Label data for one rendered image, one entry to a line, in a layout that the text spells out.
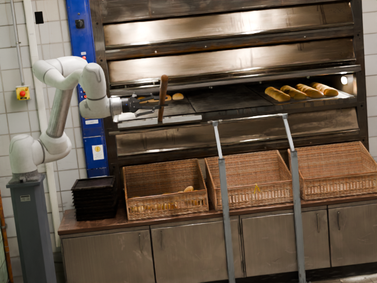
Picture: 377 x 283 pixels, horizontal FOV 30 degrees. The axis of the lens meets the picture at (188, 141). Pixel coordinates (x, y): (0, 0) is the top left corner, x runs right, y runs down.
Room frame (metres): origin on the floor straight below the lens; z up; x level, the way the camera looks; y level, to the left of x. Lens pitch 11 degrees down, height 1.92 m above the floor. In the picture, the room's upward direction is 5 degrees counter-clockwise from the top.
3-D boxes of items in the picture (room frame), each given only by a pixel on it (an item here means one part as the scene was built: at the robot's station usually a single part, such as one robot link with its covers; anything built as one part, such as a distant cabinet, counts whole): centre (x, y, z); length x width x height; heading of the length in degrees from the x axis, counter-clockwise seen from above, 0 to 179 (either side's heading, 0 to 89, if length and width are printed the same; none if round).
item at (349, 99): (5.12, -0.37, 1.16); 1.80 x 0.06 x 0.04; 93
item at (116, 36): (5.09, -0.37, 1.80); 1.79 x 0.11 x 0.19; 93
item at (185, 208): (4.79, 0.20, 0.72); 0.56 x 0.49 x 0.28; 95
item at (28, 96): (4.97, 1.13, 1.46); 0.10 x 0.07 x 0.10; 93
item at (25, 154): (4.23, 1.01, 1.17); 0.18 x 0.16 x 0.22; 128
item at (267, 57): (5.09, -0.37, 1.54); 1.79 x 0.11 x 0.19; 93
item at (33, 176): (4.20, 1.01, 1.03); 0.22 x 0.18 x 0.06; 2
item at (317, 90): (5.57, -0.92, 1.21); 0.61 x 0.48 x 0.06; 3
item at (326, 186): (4.86, -1.01, 0.72); 0.56 x 0.49 x 0.28; 93
